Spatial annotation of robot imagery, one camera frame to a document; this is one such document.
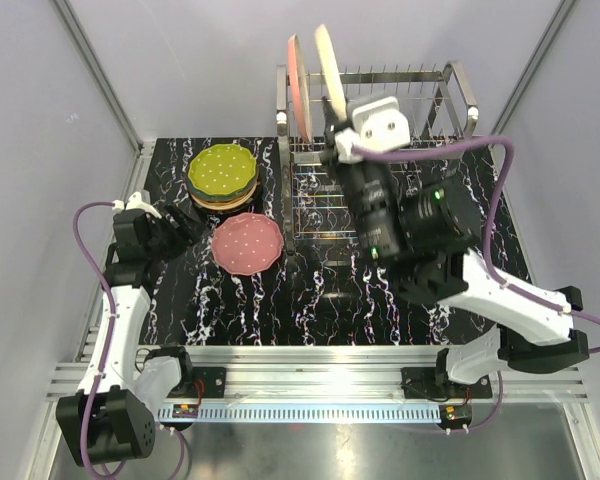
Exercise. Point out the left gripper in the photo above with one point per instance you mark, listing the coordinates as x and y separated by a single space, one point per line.
183 235

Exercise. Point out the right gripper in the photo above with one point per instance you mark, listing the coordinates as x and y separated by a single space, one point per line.
331 155

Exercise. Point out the pink dotted scalloped plate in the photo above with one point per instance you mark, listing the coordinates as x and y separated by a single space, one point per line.
247 244

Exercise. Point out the cream and pink plate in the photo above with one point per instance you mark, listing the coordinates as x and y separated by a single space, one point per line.
299 89

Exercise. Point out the cream and blue plate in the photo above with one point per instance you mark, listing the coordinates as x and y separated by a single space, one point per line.
330 70

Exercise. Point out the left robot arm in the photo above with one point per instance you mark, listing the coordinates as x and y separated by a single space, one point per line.
111 418

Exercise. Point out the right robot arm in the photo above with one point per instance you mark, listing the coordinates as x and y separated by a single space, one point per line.
435 246

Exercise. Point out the steel dish rack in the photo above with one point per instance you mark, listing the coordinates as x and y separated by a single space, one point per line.
438 103

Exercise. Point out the teal plate in stack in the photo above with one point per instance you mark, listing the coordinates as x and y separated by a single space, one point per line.
202 196

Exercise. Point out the tan yellow plate in stack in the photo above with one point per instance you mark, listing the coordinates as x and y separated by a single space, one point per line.
227 205

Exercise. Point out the black striped bottom plate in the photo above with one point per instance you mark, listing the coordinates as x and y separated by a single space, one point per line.
237 211

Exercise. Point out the green dotted scalloped plate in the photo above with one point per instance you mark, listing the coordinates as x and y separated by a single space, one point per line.
221 170

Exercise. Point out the black marble mat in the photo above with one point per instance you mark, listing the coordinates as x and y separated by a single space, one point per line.
327 296

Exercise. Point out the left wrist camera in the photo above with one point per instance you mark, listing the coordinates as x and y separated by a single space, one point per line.
139 200

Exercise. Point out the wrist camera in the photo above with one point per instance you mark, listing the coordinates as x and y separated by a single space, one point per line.
379 122
139 200

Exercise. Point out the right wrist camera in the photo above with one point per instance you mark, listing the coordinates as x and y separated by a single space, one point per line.
379 122

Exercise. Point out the aluminium mounting rail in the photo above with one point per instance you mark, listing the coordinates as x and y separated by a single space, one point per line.
331 374

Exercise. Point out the slotted cable duct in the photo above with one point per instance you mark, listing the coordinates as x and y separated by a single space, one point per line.
418 413

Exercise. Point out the left aluminium frame post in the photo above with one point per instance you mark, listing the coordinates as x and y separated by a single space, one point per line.
87 53

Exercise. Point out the aluminium frame post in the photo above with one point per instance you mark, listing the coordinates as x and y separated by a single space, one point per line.
543 47
87 53

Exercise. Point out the right aluminium frame post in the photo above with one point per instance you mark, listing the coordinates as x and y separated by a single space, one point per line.
543 47

